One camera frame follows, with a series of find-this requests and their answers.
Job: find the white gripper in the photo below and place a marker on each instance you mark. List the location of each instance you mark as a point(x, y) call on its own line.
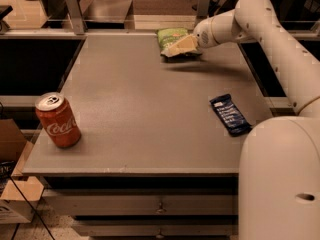
point(203, 34)

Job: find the green jalapeno chip bag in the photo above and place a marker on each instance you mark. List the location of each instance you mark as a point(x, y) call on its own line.
point(168, 36)

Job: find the red coke can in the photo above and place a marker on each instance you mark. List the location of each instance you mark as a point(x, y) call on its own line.
point(56, 117)

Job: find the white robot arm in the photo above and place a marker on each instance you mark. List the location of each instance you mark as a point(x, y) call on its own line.
point(279, 170)

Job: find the blue snack bar wrapper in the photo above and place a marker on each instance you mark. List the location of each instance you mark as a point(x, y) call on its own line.
point(230, 116)

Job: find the upper grey drawer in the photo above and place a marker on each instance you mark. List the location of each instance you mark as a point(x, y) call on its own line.
point(103, 203)

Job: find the grey drawer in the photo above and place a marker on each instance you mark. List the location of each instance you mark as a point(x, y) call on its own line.
point(103, 203)
point(157, 226)

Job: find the lower grey drawer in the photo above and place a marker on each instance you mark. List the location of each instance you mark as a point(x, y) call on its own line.
point(157, 226)

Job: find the cardboard box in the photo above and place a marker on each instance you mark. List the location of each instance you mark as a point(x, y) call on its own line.
point(19, 194)

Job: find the right metal bracket post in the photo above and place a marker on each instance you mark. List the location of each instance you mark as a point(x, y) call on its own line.
point(202, 10)

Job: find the metal bracket post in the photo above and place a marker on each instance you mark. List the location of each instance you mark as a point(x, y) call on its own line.
point(202, 10)
point(75, 16)

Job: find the left metal bracket post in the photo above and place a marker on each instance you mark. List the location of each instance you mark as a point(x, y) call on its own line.
point(75, 16)

